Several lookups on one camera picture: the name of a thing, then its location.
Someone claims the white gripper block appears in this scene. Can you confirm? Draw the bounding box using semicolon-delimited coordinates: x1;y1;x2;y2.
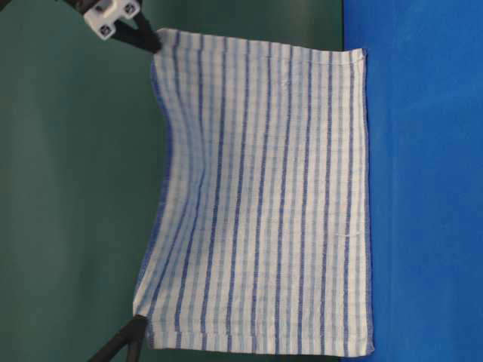
83;0;162;53

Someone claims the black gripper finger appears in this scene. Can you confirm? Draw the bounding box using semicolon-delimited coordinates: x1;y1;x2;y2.
126;320;146;362
88;314;146;362

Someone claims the blue striped white towel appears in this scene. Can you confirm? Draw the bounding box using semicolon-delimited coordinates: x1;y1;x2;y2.
133;29;374;357

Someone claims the blue table mat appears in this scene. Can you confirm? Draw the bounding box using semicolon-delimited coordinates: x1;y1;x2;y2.
344;1;482;361

